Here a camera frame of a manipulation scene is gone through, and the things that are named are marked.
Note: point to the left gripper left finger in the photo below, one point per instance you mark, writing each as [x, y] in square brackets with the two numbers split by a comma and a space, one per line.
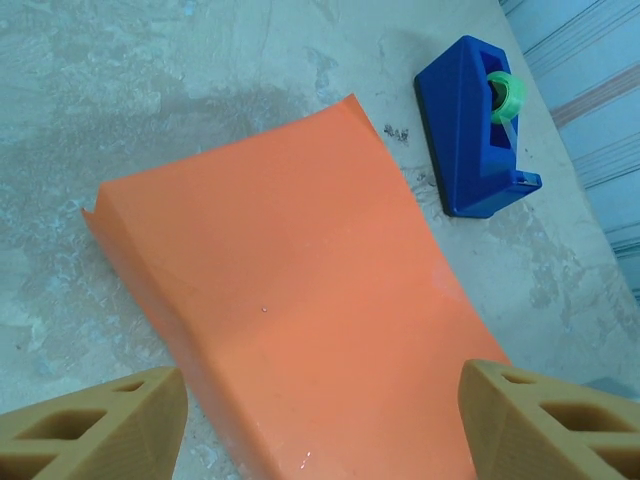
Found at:
[130, 440]

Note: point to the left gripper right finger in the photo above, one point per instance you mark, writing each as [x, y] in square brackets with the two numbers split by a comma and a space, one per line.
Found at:
[505, 440]

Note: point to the green tape roll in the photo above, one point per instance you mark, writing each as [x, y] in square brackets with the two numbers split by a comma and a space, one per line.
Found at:
[515, 95]

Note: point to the blue tape dispenser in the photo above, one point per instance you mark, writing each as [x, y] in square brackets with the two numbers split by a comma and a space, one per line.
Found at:
[455, 125]

